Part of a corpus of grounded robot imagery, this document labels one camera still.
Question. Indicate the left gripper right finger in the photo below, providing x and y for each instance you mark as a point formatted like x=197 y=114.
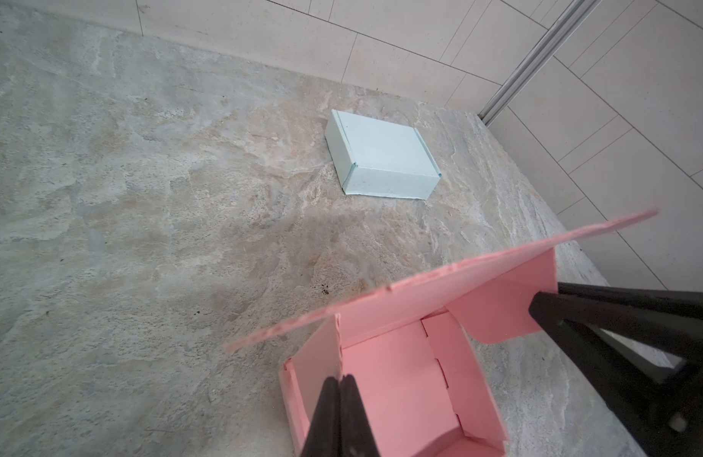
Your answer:
x=355 y=438

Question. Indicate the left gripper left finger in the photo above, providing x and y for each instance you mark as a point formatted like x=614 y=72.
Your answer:
x=324 y=437

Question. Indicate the light blue paper box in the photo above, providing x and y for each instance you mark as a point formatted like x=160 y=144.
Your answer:
x=381 y=159

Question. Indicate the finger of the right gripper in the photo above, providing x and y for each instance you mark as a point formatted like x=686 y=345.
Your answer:
x=643 y=353

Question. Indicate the pink paper box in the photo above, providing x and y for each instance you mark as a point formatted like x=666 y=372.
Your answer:
x=408 y=347

